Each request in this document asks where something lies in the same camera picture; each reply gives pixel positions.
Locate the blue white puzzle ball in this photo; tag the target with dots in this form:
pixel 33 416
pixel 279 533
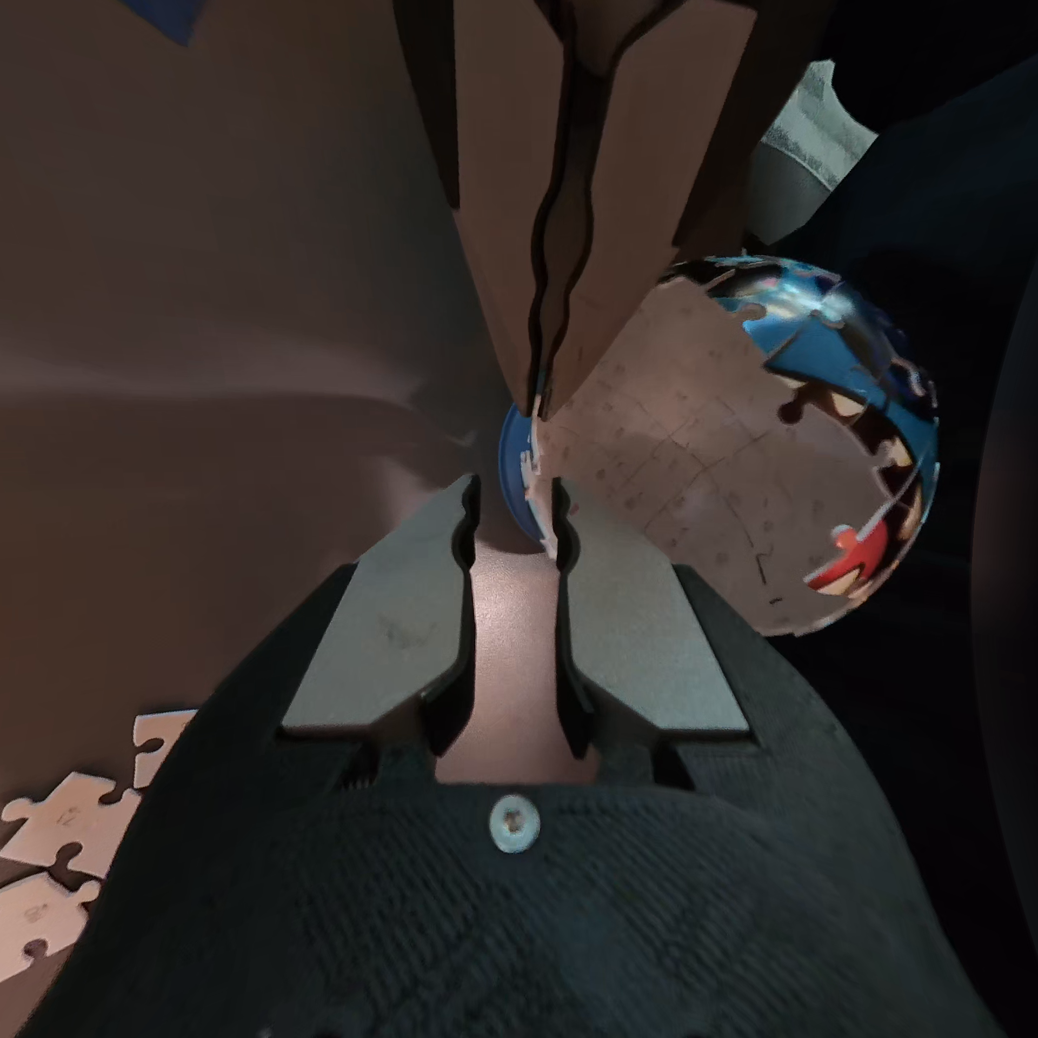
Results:
pixel 689 454

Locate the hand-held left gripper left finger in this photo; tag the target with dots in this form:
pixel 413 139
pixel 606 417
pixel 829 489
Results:
pixel 381 641

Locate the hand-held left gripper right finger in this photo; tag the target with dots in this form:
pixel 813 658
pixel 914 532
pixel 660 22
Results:
pixel 649 649

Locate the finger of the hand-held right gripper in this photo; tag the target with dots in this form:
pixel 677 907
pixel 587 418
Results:
pixel 503 162
pixel 649 203

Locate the white puzzle pieces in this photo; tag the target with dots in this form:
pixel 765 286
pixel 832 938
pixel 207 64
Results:
pixel 73 819

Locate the blue plastic ball stand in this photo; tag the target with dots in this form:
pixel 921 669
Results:
pixel 515 470

